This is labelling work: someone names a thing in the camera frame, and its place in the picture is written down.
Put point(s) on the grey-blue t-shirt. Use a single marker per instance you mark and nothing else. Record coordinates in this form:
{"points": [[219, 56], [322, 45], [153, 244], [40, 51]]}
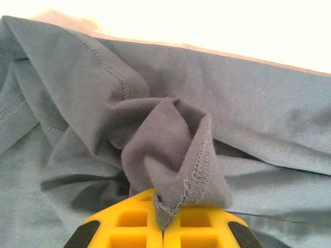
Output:
{"points": [[232, 103]]}

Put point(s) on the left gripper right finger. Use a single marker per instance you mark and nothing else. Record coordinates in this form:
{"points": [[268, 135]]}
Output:
{"points": [[207, 227]]}

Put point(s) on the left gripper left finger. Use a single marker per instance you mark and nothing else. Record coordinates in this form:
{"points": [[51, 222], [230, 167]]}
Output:
{"points": [[124, 224]]}

